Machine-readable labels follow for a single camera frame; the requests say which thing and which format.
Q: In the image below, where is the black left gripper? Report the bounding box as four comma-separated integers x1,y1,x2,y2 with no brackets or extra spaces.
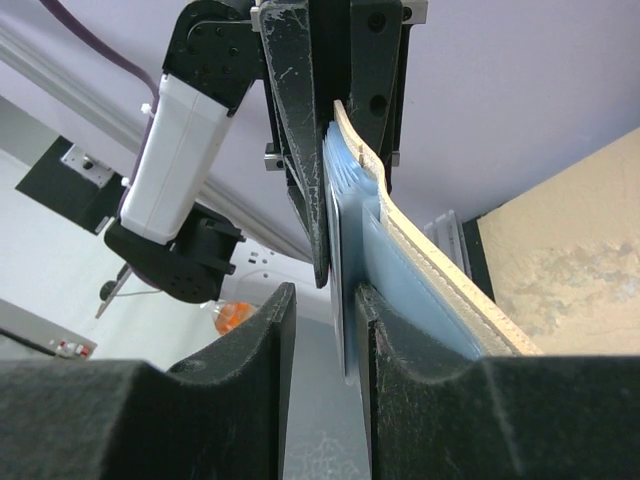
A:
250,1,428,288

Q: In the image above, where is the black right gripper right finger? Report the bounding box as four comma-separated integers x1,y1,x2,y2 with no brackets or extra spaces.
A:
355,284,639,479

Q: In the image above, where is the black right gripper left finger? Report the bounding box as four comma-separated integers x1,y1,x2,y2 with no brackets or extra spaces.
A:
1,283,296,479

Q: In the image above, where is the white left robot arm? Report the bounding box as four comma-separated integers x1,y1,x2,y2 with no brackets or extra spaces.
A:
105,1,428,303

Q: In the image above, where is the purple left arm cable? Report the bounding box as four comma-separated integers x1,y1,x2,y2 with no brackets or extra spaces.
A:
38,0,161,166

